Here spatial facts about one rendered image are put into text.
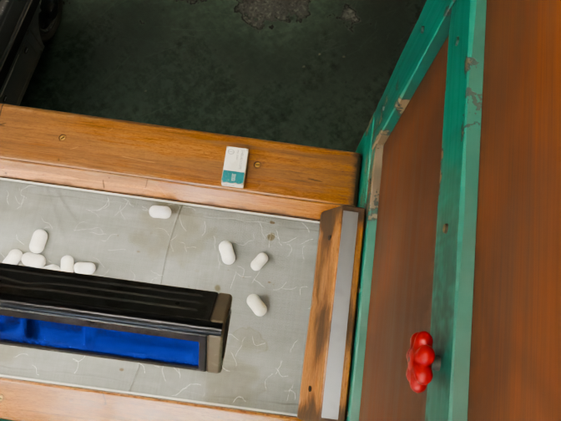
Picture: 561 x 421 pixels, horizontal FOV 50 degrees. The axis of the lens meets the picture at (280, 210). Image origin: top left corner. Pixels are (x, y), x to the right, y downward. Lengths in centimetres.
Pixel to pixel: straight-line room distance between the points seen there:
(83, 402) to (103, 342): 33
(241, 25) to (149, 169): 107
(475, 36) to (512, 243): 19
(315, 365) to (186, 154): 39
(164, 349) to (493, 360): 33
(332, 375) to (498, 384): 46
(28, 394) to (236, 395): 30
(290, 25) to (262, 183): 108
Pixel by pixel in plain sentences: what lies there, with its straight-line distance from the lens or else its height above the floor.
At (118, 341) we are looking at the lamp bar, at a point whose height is 108.
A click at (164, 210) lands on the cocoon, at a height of 76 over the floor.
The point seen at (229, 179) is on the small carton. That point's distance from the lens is 93.
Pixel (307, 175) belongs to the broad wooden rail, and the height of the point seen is 76.
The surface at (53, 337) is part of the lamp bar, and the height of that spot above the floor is 107.
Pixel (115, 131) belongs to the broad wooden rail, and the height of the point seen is 77.
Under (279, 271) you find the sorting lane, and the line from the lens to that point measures 95.
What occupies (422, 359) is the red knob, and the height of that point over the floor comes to 126.
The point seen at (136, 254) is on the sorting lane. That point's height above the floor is 74.
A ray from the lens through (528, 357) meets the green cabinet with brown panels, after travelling 35.
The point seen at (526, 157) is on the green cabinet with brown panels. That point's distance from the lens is 38.
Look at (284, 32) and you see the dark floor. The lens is 196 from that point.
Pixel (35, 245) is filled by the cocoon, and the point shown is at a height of 76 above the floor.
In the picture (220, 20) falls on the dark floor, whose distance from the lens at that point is 198.
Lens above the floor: 167
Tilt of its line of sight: 75 degrees down
